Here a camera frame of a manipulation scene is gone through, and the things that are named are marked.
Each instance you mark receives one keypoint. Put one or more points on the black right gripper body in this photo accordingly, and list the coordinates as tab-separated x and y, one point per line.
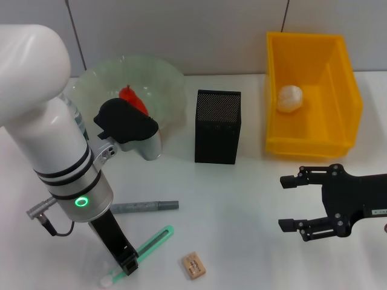
356	196

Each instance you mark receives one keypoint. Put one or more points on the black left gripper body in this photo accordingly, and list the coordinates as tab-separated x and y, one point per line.
109	235

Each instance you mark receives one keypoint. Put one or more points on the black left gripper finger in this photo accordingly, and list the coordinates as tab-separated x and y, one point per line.
130	266

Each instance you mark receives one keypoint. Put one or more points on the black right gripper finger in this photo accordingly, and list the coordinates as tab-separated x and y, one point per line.
288	182
287	225

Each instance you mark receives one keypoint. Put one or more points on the green utility knife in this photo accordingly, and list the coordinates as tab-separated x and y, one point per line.
157	238

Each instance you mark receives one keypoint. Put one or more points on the white paper ball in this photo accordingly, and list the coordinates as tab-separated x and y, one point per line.
290	98

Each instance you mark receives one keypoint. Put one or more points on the clear plastic water bottle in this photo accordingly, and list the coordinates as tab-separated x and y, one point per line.
78	119

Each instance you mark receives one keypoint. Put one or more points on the red-orange fruit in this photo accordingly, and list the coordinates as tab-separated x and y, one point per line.
133	96

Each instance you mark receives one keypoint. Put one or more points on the grey marker pen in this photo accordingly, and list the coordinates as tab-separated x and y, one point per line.
145	207

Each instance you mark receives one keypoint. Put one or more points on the black mesh pen holder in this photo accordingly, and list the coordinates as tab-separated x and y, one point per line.
216	139

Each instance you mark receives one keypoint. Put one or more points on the green glass fruit plate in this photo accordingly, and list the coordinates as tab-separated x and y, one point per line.
163	84

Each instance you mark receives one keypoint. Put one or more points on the yellow plastic bin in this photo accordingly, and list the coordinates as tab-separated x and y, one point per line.
302	60

